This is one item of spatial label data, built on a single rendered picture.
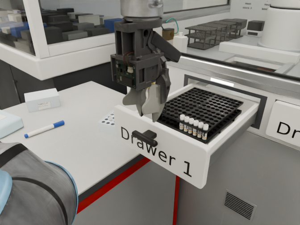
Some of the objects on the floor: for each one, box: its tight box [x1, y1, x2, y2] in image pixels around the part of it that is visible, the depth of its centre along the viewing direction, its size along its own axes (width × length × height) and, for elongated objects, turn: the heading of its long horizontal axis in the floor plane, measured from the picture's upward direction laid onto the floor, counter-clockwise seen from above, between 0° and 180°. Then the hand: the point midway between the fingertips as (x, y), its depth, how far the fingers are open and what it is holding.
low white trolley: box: [0, 81, 180, 225], centre depth 108 cm, size 58×62×76 cm
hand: (150, 112), depth 53 cm, fingers open, 3 cm apart
